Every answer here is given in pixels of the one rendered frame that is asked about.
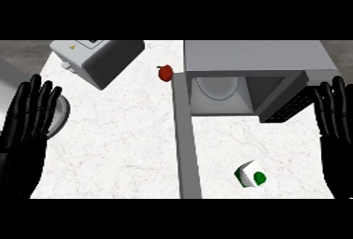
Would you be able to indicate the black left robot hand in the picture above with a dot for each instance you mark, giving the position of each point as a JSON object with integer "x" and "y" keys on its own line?
{"x": 26, "y": 124}

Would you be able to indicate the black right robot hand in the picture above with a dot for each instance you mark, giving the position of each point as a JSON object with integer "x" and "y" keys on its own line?
{"x": 336, "y": 137}

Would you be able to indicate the grey microwave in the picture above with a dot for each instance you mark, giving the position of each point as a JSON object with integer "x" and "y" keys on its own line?
{"x": 258, "y": 77}

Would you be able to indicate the grey microwave door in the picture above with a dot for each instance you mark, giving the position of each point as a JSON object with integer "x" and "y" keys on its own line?
{"x": 187, "y": 137}

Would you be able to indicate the round grey metal bowl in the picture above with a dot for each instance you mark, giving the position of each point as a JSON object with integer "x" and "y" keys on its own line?
{"x": 58, "y": 116}

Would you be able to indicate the white and grey toaster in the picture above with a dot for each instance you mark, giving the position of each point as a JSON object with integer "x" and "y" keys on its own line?
{"x": 100, "y": 59}

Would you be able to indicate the red apple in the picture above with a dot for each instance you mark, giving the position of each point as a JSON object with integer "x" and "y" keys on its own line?
{"x": 166, "y": 73}

